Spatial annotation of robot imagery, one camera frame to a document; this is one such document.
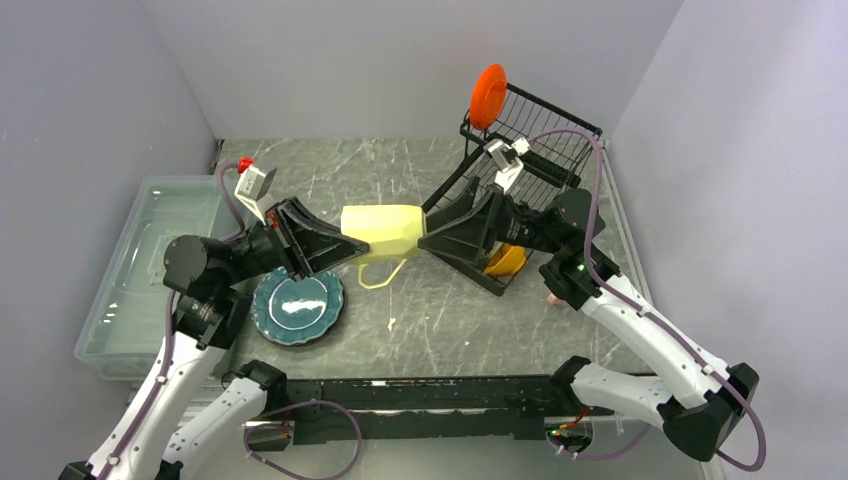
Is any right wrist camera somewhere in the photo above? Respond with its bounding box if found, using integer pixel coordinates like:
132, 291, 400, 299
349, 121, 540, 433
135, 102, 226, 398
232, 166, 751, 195
484, 137, 531, 193

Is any orange plate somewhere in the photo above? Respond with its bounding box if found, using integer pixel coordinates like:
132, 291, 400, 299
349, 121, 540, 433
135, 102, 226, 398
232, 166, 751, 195
469, 64, 508, 130

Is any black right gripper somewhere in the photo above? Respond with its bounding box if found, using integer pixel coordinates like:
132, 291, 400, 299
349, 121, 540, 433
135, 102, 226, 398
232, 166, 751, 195
415, 175, 564, 264

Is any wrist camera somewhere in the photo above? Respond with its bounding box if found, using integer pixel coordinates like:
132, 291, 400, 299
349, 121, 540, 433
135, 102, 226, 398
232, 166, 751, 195
484, 137, 531, 193
234, 157, 278, 222

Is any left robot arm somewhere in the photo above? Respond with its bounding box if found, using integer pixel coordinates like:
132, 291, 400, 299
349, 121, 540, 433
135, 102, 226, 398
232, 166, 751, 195
60, 198, 370, 479

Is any pink mug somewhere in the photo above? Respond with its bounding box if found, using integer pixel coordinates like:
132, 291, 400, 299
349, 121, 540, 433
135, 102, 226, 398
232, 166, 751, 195
546, 294, 567, 307

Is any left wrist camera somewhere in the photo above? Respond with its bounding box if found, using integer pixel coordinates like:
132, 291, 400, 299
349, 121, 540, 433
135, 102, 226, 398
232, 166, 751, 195
234, 157, 278, 222

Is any teal scalloped plate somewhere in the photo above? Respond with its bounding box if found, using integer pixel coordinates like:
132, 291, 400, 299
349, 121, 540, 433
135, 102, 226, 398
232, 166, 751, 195
251, 267, 345, 347

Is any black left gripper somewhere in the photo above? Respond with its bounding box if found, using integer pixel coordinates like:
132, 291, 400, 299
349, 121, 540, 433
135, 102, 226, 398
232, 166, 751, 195
217, 195, 369, 288

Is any pale yellow mug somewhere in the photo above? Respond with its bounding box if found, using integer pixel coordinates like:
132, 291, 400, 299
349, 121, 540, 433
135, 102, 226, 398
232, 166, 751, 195
340, 204, 426, 290

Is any clear plastic storage box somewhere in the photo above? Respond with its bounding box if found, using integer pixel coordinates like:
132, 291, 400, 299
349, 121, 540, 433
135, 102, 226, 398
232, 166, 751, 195
74, 175, 238, 382

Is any black wire dish rack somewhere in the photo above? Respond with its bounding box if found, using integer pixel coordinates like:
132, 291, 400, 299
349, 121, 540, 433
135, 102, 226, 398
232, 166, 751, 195
423, 84, 602, 296

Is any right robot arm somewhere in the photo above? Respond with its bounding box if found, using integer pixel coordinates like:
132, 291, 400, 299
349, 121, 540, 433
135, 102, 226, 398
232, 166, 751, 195
418, 181, 759, 462

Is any yellow ribbed bowl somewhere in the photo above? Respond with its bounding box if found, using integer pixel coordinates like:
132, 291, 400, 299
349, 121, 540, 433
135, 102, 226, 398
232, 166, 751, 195
483, 244, 527, 277

